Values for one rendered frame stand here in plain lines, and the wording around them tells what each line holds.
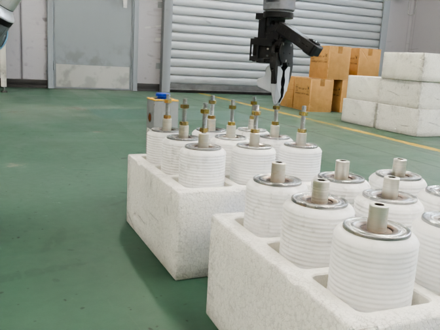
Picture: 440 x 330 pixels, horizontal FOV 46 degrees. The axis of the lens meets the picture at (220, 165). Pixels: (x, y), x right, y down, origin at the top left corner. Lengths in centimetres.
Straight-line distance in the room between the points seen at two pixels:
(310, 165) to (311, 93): 369
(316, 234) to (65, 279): 55
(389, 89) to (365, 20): 382
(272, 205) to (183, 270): 33
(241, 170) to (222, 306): 34
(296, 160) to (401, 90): 267
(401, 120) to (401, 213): 301
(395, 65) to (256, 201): 309
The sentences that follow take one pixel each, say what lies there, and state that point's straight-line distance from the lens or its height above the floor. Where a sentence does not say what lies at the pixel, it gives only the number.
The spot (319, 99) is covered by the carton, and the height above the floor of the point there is 12.
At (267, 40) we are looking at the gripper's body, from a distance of 125.
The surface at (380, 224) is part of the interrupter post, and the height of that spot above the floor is 26.
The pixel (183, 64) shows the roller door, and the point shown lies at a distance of 637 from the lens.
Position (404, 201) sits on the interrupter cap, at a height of 25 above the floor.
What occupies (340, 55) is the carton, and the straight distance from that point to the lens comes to 497.
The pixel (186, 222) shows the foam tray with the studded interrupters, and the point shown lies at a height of 12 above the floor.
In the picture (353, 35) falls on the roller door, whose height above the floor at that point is 83.
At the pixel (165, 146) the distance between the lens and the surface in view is 115.
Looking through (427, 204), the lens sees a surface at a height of 24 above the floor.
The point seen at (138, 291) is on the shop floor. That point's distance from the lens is 101.
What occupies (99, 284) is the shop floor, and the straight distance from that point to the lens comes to 104.
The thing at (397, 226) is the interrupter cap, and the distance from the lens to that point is 64.
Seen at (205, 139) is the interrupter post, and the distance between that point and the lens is 106.
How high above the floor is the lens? 43
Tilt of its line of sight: 12 degrees down
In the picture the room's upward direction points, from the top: 3 degrees clockwise
